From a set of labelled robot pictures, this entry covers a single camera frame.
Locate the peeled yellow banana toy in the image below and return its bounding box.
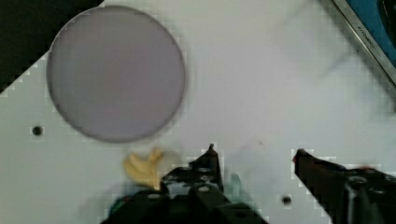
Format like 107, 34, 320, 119
122, 147, 163, 190

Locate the round lilac plate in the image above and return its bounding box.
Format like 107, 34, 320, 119
46, 6, 187, 143

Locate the silver toaster oven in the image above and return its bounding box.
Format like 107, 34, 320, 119
327, 0, 396, 84

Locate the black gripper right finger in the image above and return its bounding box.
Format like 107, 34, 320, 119
292, 148, 396, 224

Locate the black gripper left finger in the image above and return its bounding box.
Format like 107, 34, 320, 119
100, 145, 268, 224

